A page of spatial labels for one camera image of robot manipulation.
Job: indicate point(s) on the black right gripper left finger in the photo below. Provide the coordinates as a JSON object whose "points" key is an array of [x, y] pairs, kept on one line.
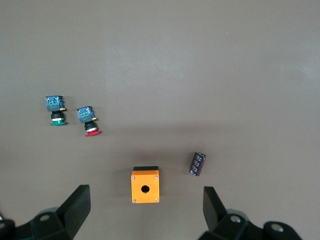
{"points": [[72, 212]]}

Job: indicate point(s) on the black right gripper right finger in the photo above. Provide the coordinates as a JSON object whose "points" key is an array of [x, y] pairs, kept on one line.
{"points": [[215, 215]]}

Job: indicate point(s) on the red mushroom push button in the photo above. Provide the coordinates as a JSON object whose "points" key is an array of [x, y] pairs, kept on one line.
{"points": [[85, 116]]}

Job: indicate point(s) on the green mushroom push button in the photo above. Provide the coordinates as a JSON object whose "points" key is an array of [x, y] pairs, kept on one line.
{"points": [[53, 103]]}

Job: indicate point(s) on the small black contact block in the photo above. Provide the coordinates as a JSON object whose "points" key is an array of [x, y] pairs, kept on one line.
{"points": [[197, 163]]}

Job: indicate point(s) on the orange button enclosure box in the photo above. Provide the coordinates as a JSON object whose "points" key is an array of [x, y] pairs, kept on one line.
{"points": [[140, 180]]}

